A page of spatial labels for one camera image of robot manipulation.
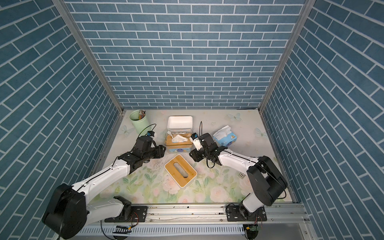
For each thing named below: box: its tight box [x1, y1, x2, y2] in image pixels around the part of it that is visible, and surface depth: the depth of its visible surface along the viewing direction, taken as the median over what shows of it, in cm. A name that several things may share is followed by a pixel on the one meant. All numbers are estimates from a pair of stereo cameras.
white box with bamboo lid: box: [164, 154, 198, 189], surface depth 85 cm
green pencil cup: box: [129, 109, 152, 136], surface depth 101 cm
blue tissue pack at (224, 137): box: [212, 125, 237, 147], surface depth 98 cm
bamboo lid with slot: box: [165, 133, 193, 146], surface depth 96 cm
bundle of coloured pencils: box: [138, 109, 146, 120], surface depth 98 cm
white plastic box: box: [167, 115, 193, 134], surface depth 113 cm
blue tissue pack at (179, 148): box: [166, 144, 193, 153], surface depth 95 cm
